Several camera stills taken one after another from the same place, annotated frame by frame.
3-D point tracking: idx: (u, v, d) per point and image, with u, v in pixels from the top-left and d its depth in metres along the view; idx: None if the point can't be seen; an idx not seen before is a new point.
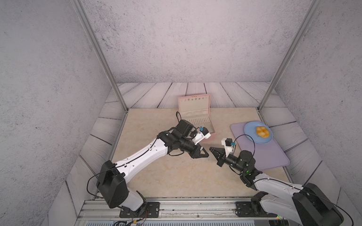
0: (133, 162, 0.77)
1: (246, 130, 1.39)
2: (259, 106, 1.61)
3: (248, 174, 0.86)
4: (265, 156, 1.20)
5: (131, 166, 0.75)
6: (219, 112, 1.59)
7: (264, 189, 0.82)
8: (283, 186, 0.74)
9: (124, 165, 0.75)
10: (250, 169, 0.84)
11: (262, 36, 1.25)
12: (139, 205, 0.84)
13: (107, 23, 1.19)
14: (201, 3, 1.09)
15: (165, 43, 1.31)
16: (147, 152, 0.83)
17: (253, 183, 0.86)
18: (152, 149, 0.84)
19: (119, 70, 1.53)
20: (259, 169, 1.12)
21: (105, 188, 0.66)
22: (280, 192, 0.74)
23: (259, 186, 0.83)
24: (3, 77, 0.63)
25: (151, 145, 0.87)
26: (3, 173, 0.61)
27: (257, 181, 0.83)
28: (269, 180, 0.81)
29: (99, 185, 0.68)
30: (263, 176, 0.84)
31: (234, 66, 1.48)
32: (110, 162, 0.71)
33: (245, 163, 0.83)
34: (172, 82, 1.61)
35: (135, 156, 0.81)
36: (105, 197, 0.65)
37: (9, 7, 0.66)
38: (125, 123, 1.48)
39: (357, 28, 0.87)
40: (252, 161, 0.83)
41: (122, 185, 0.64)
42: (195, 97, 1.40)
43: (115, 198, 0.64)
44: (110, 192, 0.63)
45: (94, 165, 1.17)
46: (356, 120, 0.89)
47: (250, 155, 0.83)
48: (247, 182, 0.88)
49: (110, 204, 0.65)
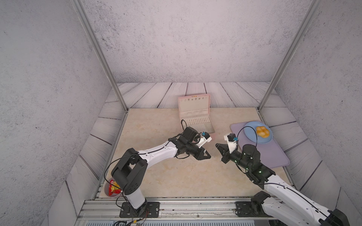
0: (152, 153, 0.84)
1: (247, 129, 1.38)
2: (259, 106, 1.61)
3: (255, 170, 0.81)
4: (269, 155, 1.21)
5: (151, 156, 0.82)
6: (219, 112, 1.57)
7: (277, 195, 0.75)
8: (305, 204, 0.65)
9: (145, 154, 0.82)
10: (256, 164, 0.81)
11: (262, 36, 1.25)
12: (140, 204, 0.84)
13: (107, 23, 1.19)
14: (201, 3, 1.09)
15: (165, 43, 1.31)
16: (162, 148, 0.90)
17: (261, 180, 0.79)
18: (167, 147, 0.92)
19: (119, 70, 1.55)
20: (270, 166, 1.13)
21: (123, 173, 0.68)
22: (299, 208, 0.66)
23: (268, 188, 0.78)
24: (3, 77, 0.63)
25: (166, 144, 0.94)
26: (3, 174, 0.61)
27: (269, 181, 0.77)
28: (286, 190, 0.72)
29: (116, 171, 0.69)
30: (278, 183, 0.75)
31: (234, 66, 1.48)
32: (132, 150, 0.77)
33: (250, 157, 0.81)
34: (172, 82, 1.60)
35: (154, 149, 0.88)
36: (121, 182, 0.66)
37: (8, 7, 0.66)
38: (125, 123, 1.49)
39: (357, 28, 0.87)
40: (257, 155, 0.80)
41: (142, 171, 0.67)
42: (195, 97, 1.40)
43: (132, 183, 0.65)
44: (128, 176, 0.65)
45: (94, 165, 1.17)
46: (356, 120, 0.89)
47: (252, 148, 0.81)
48: (255, 179, 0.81)
49: (125, 189, 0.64)
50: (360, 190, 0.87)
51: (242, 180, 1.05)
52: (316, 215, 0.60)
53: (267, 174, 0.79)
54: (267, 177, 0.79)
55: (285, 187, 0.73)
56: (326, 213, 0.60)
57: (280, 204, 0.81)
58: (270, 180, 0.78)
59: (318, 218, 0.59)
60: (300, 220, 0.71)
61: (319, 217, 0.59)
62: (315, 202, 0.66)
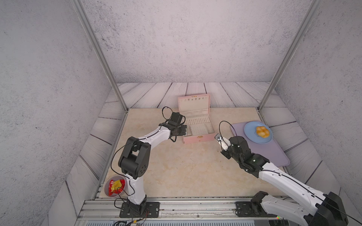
0: (152, 136, 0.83)
1: (247, 130, 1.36)
2: (259, 106, 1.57)
3: (247, 159, 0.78)
4: (272, 154, 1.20)
5: (151, 139, 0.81)
6: (219, 112, 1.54)
7: (273, 183, 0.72)
8: (300, 190, 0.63)
9: (145, 138, 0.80)
10: (246, 153, 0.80)
11: (262, 36, 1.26)
12: (141, 199, 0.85)
13: (107, 23, 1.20)
14: (201, 3, 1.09)
15: (165, 44, 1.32)
16: (158, 131, 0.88)
17: (256, 168, 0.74)
18: (161, 130, 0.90)
19: (119, 70, 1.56)
20: (275, 165, 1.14)
21: (130, 160, 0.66)
22: (295, 195, 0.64)
23: (263, 176, 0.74)
24: (3, 77, 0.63)
25: (160, 127, 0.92)
26: (3, 173, 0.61)
27: (263, 169, 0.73)
28: (282, 177, 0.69)
29: (123, 160, 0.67)
30: (273, 170, 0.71)
31: (234, 66, 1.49)
32: (134, 137, 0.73)
33: (237, 145, 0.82)
34: (172, 82, 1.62)
35: (152, 133, 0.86)
36: (130, 168, 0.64)
37: (9, 7, 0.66)
38: (124, 123, 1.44)
39: (357, 28, 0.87)
40: (243, 143, 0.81)
41: (148, 152, 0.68)
42: (195, 97, 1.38)
43: (142, 165, 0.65)
44: (137, 159, 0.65)
45: (94, 165, 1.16)
46: (356, 120, 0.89)
47: (236, 137, 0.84)
48: (249, 168, 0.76)
49: (137, 173, 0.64)
50: (359, 190, 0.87)
51: (242, 180, 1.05)
52: (312, 201, 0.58)
53: (261, 163, 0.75)
54: (262, 165, 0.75)
55: (280, 173, 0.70)
56: (322, 196, 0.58)
57: (276, 199, 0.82)
58: (265, 168, 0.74)
59: (315, 203, 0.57)
60: (296, 208, 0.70)
61: (316, 202, 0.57)
62: (310, 187, 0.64)
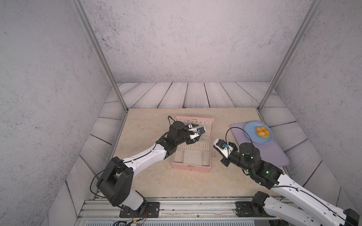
0: (139, 159, 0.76)
1: (247, 130, 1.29)
2: (259, 106, 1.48)
3: (259, 170, 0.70)
4: (275, 155, 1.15)
5: (137, 163, 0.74)
6: (219, 112, 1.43)
7: (287, 196, 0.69)
8: (322, 208, 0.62)
9: (131, 161, 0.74)
10: (258, 164, 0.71)
11: (262, 35, 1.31)
12: (138, 204, 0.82)
13: (107, 23, 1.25)
14: (201, 4, 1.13)
15: (164, 43, 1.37)
16: (150, 152, 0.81)
17: (269, 180, 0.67)
18: (154, 150, 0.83)
19: (120, 71, 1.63)
20: (278, 165, 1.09)
21: (110, 185, 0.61)
22: (314, 211, 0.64)
23: (278, 190, 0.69)
24: (3, 77, 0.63)
25: (153, 147, 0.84)
26: (3, 173, 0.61)
27: (280, 184, 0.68)
28: (300, 193, 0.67)
29: (102, 182, 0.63)
30: (290, 185, 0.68)
31: (234, 66, 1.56)
32: (117, 158, 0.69)
33: (249, 156, 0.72)
34: (172, 82, 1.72)
35: (142, 154, 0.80)
36: (108, 193, 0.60)
37: (9, 7, 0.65)
38: (125, 123, 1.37)
39: (357, 28, 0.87)
40: (257, 153, 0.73)
41: (129, 179, 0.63)
42: (195, 119, 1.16)
43: (119, 195, 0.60)
44: (115, 187, 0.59)
45: (95, 165, 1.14)
46: (356, 120, 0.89)
47: (250, 147, 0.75)
48: (262, 181, 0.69)
49: (112, 201, 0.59)
50: (360, 191, 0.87)
51: (242, 180, 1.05)
52: (336, 221, 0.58)
53: (275, 175, 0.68)
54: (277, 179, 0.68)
55: (298, 189, 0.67)
56: (343, 215, 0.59)
57: (280, 203, 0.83)
58: (280, 182, 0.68)
59: (338, 223, 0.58)
60: (305, 218, 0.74)
61: (340, 222, 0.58)
62: (329, 204, 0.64)
